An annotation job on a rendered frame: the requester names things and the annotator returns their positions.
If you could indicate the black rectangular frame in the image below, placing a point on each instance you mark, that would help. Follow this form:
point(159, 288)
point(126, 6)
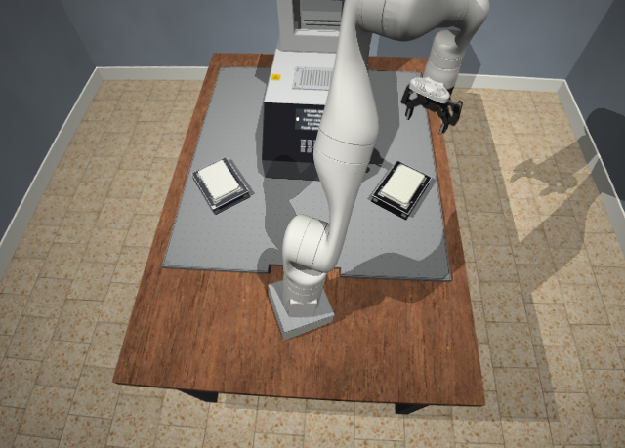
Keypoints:
point(392, 206)

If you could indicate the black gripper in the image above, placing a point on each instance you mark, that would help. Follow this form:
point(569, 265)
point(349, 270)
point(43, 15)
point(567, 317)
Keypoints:
point(441, 109)

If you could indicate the cream rectangular well plate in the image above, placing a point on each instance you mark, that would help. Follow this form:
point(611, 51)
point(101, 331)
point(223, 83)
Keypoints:
point(402, 185)

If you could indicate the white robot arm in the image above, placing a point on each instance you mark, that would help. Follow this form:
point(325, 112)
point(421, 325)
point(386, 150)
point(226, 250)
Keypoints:
point(349, 124)

